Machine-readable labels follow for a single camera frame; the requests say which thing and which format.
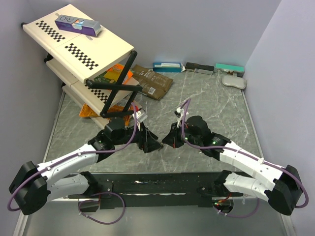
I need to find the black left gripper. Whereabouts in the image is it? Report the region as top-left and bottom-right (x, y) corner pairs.
(113, 120), (163, 152)

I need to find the orange snack packet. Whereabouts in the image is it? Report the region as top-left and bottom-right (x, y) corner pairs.
(107, 63), (134, 84)

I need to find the black long box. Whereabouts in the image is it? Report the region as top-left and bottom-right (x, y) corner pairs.
(185, 62), (215, 75)

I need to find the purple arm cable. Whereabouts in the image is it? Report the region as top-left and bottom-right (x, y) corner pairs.
(6, 102), (139, 212)
(179, 99), (310, 209)

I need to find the brown coffee bag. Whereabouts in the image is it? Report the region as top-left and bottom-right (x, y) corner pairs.
(132, 64), (173, 100)

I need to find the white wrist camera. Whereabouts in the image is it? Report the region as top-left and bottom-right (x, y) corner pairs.
(174, 107), (189, 118)
(132, 108), (148, 131)

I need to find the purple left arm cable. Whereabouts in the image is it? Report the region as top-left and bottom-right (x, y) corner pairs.
(6, 102), (139, 212)

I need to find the teal white box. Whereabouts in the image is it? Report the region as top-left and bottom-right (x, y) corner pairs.
(214, 63), (245, 77)

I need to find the grey silver pouch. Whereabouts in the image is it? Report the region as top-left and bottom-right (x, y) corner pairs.
(222, 75), (247, 89)

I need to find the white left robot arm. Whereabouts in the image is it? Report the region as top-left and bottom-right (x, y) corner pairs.
(9, 118), (163, 215)

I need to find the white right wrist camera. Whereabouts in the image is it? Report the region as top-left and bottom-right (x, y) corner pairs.
(174, 107), (189, 118)

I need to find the purple silver carton box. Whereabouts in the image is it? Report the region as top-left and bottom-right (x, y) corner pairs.
(55, 15), (102, 37)

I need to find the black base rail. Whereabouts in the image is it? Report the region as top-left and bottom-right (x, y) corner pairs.
(66, 171), (249, 209)

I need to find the blue white box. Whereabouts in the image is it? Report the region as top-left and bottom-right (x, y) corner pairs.
(153, 62), (186, 73)

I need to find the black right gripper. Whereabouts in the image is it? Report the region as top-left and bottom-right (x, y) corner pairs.
(162, 121), (202, 148)

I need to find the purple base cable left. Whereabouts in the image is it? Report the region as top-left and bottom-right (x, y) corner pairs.
(78, 192), (126, 226)

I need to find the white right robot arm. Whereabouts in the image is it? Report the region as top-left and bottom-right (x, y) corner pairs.
(162, 116), (303, 215)

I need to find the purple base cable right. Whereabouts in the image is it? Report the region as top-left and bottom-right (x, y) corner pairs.
(213, 204), (261, 219)

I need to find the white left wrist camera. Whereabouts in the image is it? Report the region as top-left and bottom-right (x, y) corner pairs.
(132, 108), (148, 131)

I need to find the orange packet lower shelf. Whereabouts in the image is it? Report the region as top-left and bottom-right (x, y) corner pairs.
(79, 104), (130, 125)

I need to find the green yellow box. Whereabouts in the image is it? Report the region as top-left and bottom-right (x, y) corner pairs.
(94, 71), (119, 84)

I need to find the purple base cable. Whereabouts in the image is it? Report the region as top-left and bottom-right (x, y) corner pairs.
(213, 204), (261, 219)
(78, 192), (126, 226)

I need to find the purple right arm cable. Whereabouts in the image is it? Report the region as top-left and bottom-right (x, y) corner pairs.
(179, 99), (310, 209)

